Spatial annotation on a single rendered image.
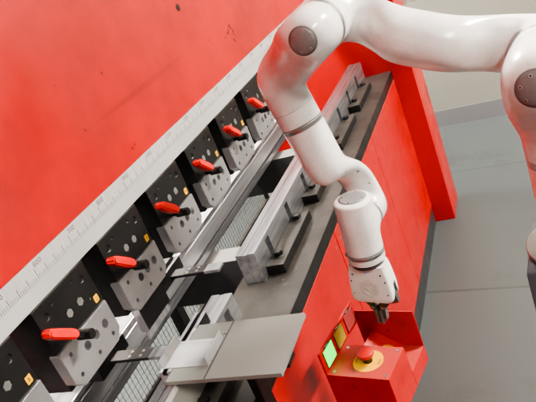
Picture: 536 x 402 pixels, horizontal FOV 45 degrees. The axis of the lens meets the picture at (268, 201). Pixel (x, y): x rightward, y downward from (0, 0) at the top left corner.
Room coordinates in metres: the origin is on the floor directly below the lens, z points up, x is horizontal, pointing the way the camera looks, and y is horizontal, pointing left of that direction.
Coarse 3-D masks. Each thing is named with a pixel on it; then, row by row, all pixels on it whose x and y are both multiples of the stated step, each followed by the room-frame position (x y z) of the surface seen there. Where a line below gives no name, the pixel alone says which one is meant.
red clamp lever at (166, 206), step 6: (156, 204) 1.25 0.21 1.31; (162, 204) 1.24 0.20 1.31; (168, 204) 1.26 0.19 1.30; (174, 204) 1.28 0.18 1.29; (162, 210) 1.25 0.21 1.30; (168, 210) 1.25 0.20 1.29; (174, 210) 1.26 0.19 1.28; (180, 210) 1.29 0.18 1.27; (186, 210) 1.29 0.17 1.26; (180, 216) 1.30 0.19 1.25
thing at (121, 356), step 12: (120, 336) 1.33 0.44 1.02; (120, 348) 1.31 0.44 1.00; (144, 348) 1.26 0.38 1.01; (156, 348) 1.24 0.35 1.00; (108, 360) 1.27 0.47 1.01; (120, 360) 1.26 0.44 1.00; (132, 360) 1.24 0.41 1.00; (144, 360) 1.23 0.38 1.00; (96, 372) 1.24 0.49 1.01; (108, 372) 1.25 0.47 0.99
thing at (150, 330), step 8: (160, 288) 1.24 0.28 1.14; (152, 296) 1.21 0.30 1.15; (160, 296) 1.23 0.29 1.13; (152, 304) 1.20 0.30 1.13; (160, 304) 1.21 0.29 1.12; (136, 312) 1.16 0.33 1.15; (144, 312) 1.17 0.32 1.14; (152, 312) 1.19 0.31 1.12; (160, 312) 1.20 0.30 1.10; (136, 320) 1.16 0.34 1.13; (144, 320) 1.16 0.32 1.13; (152, 320) 1.18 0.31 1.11; (160, 320) 1.21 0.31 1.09; (144, 328) 1.16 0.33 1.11; (152, 328) 1.18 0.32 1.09
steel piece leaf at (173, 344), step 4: (172, 340) 1.23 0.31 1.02; (176, 340) 1.23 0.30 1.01; (172, 344) 1.22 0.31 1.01; (176, 344) 1.23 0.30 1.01; (168, 348) 1.21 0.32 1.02; (172, 348) 1.21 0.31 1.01; (164, 352) 1.19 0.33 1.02; (168, 352) 1.20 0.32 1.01; (172, 352) 1.20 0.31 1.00; (164, 356) 1.18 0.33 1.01; (168, 356) 1.19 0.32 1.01; (160, 360) 1.17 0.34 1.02; (164, 360) 1.18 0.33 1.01; (168, 360) 1.18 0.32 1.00; (160, 364) 1.16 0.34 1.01; (164, 364) 1.17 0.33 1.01
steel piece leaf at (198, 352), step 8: (216, 336) 1.17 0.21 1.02; (184, 344) 1.22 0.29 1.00; (192, 344) 1.21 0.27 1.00; (200, 344) 1.19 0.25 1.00; (208, 344) 1.18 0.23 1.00; (216, 344) 1.16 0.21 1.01; (176, 352) 1.20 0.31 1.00; (184, 352) 1.19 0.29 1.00; (192, 352) 1.18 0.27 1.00; (200, 352) 1.17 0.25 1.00; (208, 352) 1.13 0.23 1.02; (176, 360) 1.17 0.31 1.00; (184, 360) 1.16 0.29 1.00; (192, 360) 1.15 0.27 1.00; (200, 360) 1.14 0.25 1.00; (208, 360) 1.12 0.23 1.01
